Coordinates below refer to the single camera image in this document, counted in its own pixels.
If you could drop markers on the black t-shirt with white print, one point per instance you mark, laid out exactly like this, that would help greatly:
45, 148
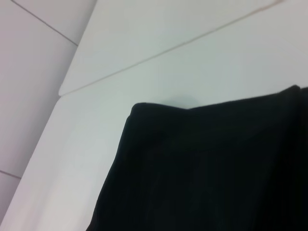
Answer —
204, 168

